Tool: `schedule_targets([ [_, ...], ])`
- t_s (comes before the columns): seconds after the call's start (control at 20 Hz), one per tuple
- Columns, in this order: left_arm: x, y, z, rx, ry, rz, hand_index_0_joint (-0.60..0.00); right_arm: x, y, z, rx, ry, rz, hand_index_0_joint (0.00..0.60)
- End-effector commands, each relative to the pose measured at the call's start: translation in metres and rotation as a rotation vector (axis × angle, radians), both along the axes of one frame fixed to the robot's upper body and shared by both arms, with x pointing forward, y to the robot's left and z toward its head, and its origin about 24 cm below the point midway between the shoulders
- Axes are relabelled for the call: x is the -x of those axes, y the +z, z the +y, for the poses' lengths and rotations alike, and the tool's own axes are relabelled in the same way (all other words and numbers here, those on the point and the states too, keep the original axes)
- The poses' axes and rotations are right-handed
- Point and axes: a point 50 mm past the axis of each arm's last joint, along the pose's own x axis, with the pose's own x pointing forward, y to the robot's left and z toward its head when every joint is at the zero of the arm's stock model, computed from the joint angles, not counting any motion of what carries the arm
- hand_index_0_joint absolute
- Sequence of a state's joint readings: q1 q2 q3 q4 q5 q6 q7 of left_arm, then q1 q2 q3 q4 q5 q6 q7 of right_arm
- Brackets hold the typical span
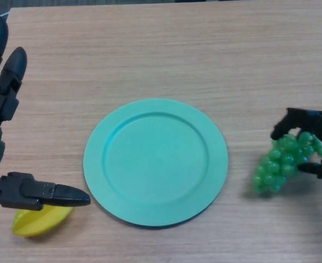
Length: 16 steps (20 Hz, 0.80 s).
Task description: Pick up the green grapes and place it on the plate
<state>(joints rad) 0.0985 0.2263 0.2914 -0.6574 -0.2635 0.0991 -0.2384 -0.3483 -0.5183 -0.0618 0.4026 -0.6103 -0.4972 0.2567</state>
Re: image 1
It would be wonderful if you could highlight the green grape bunch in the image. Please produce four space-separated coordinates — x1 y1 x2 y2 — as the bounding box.
252 131 322 196

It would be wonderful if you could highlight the teal round plate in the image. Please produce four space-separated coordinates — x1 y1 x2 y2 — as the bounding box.
83 99 229 230

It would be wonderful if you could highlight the yellow starfruit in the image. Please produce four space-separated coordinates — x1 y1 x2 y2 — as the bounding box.
12 205 74 238

